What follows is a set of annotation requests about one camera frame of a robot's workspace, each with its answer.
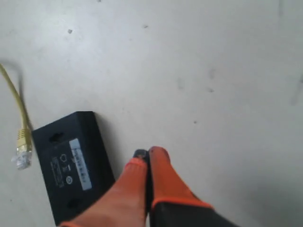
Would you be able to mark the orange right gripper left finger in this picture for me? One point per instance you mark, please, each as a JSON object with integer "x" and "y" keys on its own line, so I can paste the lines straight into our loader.
{"x": 124, "y": 204}

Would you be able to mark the small black box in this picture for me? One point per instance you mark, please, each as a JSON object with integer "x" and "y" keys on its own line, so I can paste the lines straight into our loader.
{"x": 74, "y": 163}

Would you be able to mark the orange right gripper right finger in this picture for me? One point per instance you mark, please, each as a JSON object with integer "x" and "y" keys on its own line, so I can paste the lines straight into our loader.
{"x": 174, "y": 204}

